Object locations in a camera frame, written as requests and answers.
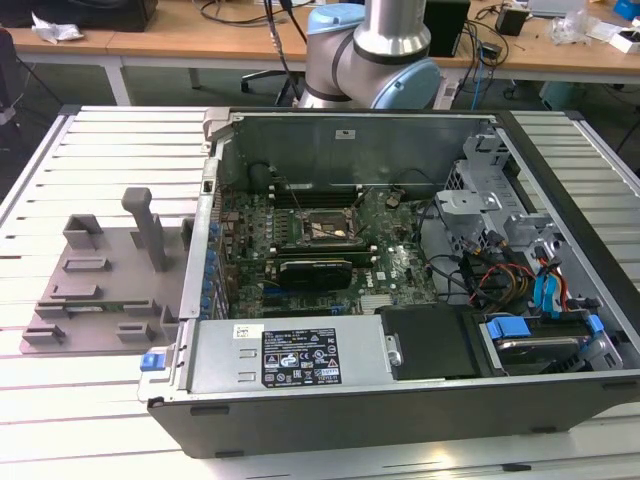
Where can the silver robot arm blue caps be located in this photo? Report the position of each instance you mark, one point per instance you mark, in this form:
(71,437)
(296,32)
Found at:
(390,30)

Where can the CPU socket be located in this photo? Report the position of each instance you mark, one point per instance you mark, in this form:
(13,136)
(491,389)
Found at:
(327,231)

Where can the black graphics card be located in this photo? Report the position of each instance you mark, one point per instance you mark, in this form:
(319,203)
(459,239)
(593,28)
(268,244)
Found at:
(315,274)

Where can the green motherboard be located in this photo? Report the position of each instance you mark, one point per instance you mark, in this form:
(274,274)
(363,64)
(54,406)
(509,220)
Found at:
(400,260)

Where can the silver coin battery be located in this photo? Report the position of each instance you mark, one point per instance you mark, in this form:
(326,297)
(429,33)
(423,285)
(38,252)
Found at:
(392,200)

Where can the silver chipset heatsink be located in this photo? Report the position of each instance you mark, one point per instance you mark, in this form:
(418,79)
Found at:
(376,304)

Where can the black round speaker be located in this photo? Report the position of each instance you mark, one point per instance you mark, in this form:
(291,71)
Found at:
(260,175)

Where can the grey power supply unit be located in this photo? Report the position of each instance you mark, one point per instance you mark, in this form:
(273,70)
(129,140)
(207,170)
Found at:
(220,350)

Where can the black plastic shroud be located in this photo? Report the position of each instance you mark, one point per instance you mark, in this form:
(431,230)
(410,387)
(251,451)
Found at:
(430,345)

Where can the silver metal disk bay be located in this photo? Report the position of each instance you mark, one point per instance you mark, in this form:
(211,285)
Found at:
(467,202)

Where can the office chair base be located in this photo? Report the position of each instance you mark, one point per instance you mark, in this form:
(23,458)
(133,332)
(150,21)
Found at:
(265,77)

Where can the black grey PC case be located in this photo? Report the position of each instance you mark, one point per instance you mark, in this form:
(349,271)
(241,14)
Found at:
(350,425)

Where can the grey plastic parts rack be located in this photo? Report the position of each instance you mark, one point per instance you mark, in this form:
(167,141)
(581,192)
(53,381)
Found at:
(120,280)

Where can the blue case latch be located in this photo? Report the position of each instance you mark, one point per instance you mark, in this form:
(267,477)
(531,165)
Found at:
(152,362)

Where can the hard disk blue carrier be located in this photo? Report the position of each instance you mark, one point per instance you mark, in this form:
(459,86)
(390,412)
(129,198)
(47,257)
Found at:
(540,350)

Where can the pale teal container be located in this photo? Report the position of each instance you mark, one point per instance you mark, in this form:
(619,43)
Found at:
(556,95)

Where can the black power adapter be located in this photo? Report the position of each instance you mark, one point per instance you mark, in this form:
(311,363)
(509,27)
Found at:
(511,22)

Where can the clear plastic bags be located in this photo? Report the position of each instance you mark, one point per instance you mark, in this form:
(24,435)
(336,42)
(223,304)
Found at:
(570,27)

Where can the white flat device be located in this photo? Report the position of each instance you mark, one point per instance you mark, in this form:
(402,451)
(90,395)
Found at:
(555,6)

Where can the crumpled white paper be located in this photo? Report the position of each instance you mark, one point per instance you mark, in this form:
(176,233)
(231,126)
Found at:
(55,30)

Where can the white flat box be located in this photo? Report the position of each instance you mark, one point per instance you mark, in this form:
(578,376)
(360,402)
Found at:
(607,35)

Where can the person in dark clothes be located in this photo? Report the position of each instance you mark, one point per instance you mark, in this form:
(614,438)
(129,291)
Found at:
(9,70)

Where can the blue box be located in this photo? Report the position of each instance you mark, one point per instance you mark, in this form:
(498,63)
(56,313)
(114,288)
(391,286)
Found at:
(627,10)

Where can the wooden desk white frame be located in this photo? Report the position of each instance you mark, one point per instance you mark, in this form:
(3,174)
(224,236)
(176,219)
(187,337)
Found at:
(150,42)
(550,60)

